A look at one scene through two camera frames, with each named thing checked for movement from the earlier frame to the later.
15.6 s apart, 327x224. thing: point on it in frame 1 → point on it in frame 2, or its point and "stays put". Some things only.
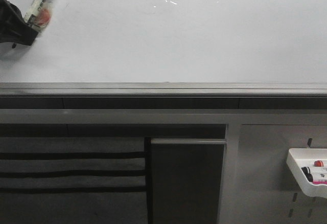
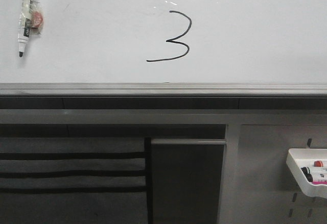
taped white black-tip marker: [39, 14] → [31, 18]
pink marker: [320, 182] stays put
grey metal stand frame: [234, 118] stays put
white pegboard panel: [269, 192] stays put
